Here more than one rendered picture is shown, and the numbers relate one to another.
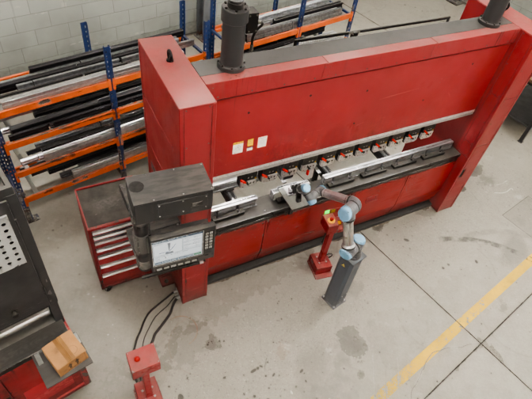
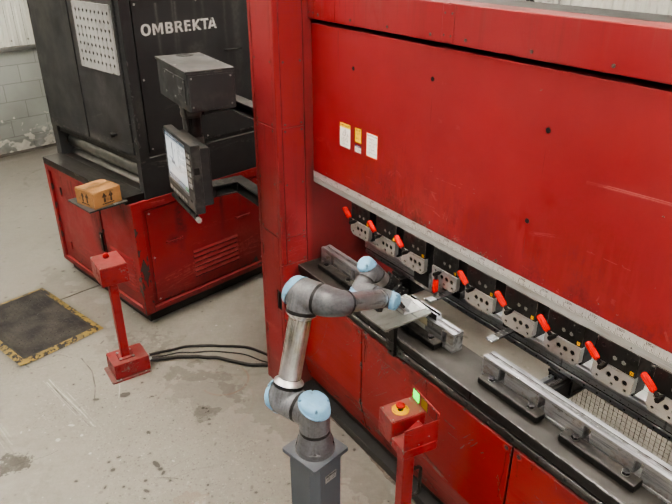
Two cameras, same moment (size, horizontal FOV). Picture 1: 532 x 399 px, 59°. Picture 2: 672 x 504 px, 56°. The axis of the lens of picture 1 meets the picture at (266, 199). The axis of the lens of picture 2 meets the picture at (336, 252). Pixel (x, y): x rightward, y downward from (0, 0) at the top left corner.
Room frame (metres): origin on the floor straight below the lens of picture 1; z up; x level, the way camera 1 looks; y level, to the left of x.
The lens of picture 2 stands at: (2.71, -2.67, 2.52)
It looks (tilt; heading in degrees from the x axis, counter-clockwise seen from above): 27 degrees down; 90
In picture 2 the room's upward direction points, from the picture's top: straight up
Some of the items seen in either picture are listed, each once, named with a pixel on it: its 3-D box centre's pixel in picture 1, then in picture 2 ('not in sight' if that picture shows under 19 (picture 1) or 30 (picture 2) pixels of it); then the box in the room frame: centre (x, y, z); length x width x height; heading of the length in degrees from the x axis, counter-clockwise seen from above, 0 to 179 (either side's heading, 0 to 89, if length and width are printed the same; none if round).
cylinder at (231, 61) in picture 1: (241, 30); not in sight; (2.91, 0.35, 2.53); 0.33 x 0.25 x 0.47; 124
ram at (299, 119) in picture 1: (364, 107); (563, 195); (3.47, -0.70, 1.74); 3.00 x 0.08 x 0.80; 124
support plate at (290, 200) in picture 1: (293, 196); (395, 313); (2.98, -0.24, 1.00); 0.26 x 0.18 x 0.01; 34
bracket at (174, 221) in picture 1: (157, 236); (238, 193); (2.15, 0.76, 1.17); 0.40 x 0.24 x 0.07; 124
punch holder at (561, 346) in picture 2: (361, 146); (570, 334); (3.54, -0.80, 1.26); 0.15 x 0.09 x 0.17; 124
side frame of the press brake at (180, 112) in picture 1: (177, 188); (333, 199); (2.70, 0.75, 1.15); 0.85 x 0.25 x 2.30; 34
